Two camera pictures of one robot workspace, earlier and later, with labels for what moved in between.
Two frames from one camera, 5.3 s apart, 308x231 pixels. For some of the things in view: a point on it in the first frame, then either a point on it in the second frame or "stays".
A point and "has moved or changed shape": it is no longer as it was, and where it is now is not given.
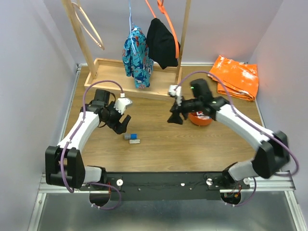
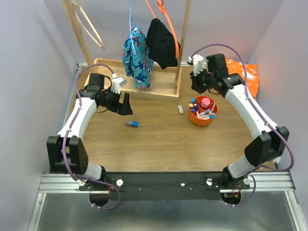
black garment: x=160 y=44 stays
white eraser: x=133 y=141 has moved or changed shape
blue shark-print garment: x=135 y=58 stays
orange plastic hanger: x=160 y=6 stays
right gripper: x=175 y=118 -> x=194 y=84
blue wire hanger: x=130 y=24 stays
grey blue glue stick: x=131 y=136 -> x=132 y=123
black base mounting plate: x=159 y=186 stays
